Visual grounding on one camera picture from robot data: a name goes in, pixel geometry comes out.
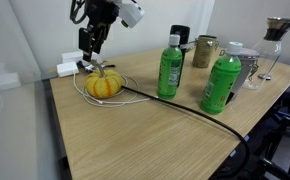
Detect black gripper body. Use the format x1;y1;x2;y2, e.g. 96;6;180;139
84;0;121;34

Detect yellow orange striped pumpkin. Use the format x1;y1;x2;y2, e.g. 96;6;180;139
84;59;124;100

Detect white power strip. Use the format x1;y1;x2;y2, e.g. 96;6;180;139
60;49;103;68

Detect small grey plug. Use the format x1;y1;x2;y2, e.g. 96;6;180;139
84;62;103;72

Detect white power adapter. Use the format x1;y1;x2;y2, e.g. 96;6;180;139
56;61;80;78

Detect green drink bottle white cap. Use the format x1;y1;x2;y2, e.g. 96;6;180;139
156;34;183;100
198;41;243;116

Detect glossy white divider panel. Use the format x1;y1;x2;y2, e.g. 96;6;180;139
0;0;69;180

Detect clip jar with white lid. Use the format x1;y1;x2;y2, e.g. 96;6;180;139
219;47;261;103

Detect glass carafe with steel funnel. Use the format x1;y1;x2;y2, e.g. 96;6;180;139
243;17;290;91

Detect black office chair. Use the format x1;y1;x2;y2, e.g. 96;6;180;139
256;109;290;180

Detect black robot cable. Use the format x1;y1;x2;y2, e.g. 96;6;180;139
69;0;88;25

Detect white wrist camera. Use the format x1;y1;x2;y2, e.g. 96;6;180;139
117;0;145;29

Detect thin white cable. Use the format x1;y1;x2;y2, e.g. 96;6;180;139
72;73;153;108

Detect thick black cable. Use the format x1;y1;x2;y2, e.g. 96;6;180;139
76;60;251;180

